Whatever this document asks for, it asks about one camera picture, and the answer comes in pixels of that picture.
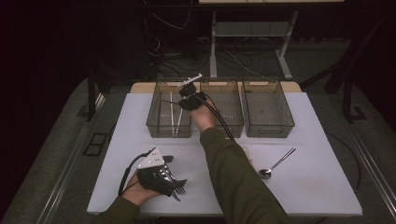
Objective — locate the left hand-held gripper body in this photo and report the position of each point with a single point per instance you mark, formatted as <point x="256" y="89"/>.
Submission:
<point x="153" y="179"/>

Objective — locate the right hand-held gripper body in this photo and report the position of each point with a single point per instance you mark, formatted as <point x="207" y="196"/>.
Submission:
<point x="197" y="101"/>

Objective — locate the smoky transparent plastic bin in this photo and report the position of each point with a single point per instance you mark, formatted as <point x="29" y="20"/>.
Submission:
<point x="158" y="124"/>
<point x="267" y="109"/>
<point x="227" y="109"/>

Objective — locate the shiny metal spoon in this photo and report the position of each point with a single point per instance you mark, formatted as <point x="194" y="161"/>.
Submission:
<point x="265" y="174"/>

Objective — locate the person's right hand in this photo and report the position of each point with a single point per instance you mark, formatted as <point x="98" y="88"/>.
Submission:
<point x="205" y="118"/>

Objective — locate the white-legged desk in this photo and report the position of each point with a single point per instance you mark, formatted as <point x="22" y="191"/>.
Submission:
<point x="213" y="46"/>

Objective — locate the black metal stand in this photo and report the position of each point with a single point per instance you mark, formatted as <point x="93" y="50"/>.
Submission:
<point x="91" y="93"/>
<point x="347" y="99"/>

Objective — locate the black rectangular floor frame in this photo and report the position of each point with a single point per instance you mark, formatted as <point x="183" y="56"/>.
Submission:
<point x="96" y="144"/>

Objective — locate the metal floor rail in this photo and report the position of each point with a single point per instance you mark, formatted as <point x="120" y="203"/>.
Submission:
<point x="373" y="174"/>
<point x="62" y="183"/>

